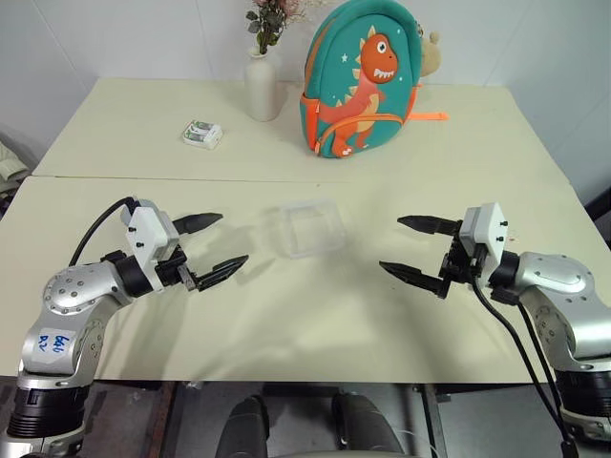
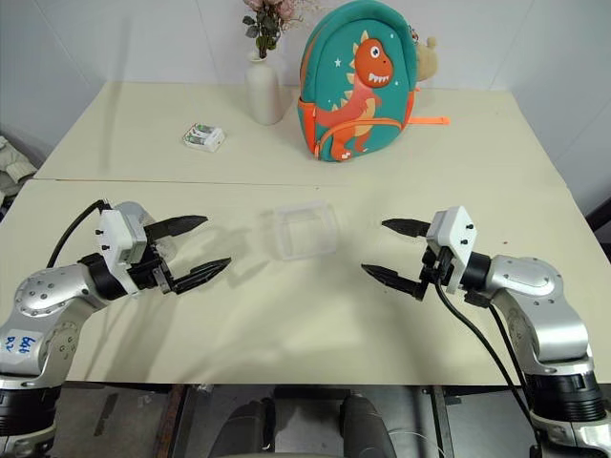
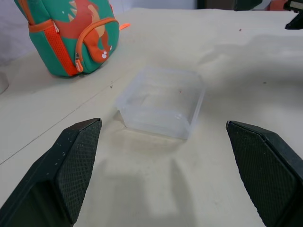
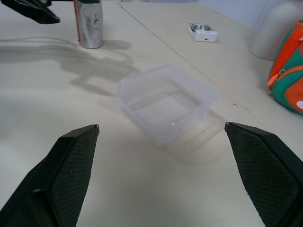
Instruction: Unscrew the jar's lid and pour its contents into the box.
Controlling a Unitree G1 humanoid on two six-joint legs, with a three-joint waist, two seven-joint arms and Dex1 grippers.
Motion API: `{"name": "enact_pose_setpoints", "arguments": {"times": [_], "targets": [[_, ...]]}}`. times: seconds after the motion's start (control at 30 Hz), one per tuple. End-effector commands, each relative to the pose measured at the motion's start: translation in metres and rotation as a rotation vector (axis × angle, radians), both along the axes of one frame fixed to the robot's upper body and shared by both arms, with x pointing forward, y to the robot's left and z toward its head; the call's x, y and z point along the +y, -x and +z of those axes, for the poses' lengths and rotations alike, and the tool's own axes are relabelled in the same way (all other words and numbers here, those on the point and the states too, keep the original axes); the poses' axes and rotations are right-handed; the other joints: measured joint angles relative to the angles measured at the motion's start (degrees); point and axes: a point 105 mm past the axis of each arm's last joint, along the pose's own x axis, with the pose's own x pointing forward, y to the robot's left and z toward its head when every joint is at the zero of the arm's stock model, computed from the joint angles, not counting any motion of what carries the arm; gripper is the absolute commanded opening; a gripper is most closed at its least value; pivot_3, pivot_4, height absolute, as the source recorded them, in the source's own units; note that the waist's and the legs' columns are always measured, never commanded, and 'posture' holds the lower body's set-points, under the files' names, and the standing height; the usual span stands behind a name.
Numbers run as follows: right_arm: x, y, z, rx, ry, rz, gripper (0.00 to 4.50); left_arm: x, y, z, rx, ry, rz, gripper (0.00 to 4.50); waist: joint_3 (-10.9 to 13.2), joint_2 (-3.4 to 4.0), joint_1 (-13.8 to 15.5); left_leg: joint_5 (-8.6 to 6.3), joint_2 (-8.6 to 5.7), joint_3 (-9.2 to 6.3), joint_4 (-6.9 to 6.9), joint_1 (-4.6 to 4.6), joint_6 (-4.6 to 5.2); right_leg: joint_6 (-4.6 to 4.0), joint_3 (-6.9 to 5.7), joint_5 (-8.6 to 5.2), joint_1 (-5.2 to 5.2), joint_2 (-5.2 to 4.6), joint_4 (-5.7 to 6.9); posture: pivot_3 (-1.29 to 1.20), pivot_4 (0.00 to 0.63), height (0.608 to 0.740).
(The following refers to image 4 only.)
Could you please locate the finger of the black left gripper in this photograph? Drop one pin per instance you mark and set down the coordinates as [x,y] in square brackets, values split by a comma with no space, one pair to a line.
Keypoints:
[35,11]

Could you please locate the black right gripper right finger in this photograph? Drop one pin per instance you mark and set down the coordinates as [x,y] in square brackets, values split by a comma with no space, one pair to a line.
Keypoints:
[265,170]

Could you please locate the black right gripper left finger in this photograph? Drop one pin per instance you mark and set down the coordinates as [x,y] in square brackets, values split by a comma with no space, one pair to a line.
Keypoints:
[64,179]

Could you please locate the clear plastic container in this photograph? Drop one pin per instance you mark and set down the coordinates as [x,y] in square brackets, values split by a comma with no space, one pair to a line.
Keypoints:
[165,104]

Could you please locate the silver metal can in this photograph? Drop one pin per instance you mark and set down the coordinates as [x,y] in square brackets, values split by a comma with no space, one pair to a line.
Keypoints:
[91,23]

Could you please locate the orange and green bag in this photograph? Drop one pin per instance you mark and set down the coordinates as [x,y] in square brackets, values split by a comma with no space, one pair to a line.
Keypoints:
[287,71]

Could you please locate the white plastic jug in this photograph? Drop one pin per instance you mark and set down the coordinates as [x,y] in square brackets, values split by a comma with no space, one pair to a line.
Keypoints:
[272,30]

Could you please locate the white battery charger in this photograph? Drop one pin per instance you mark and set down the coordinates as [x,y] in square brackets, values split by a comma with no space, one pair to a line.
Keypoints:
[202,32]

